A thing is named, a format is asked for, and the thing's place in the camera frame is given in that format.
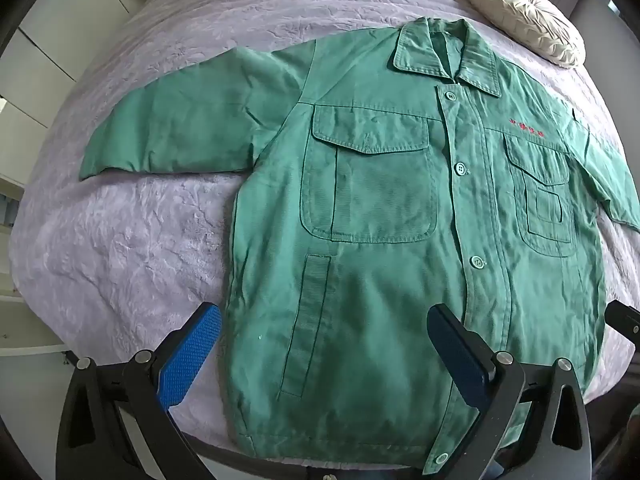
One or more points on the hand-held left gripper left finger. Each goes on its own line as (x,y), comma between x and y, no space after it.
(190,355)

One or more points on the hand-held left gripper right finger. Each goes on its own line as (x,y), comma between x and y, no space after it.
(457,355)

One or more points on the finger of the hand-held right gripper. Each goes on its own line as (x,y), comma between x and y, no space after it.
(625,322)

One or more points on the green work jacket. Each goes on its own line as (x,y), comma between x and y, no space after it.
(375,260)

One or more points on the round cream pleated pillow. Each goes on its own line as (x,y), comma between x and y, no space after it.
(525,15)

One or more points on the white wardrobe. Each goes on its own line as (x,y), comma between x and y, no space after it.
(40,60)

